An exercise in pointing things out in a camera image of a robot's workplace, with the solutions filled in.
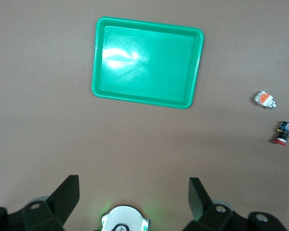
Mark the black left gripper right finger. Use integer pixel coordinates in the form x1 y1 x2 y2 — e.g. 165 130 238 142
183 177 288 231

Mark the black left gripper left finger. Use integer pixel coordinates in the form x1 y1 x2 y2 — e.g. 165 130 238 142
0 175 80 231

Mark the white button switch orange block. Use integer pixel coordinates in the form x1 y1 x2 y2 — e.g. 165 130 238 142
254 90 277 110

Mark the brown table mat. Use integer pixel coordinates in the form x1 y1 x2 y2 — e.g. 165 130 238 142
0 0 289 231

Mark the red push button black body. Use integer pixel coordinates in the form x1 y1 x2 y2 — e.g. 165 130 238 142
272 120 289 146

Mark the green plastic tray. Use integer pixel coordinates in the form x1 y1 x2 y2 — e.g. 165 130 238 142
91 16 205 110

